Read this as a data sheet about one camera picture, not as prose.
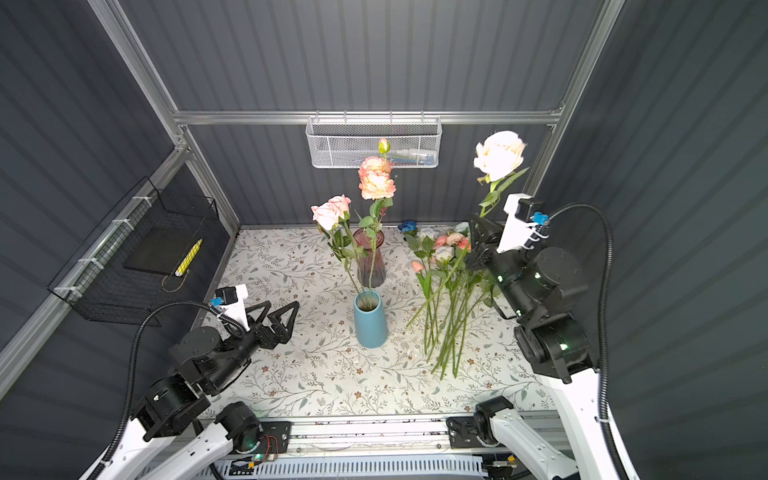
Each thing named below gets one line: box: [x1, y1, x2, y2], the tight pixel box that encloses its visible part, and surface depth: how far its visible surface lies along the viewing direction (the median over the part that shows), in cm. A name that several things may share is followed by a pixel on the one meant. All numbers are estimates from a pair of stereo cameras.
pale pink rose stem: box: [311, 194, 366, 292], surface depth 65 cm
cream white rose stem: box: [407, 131, 529, 329], surface depth 45 cm
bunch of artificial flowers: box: [398, 220, 503, 380], surface depth 101 cm
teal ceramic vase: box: [353, 290, 389, 348], surface depth 80 cm
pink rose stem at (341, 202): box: [328, 194, 364, 254], surface depth 69 cm
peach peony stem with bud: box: [358, 137, 397, 300], surface depth 65 cm
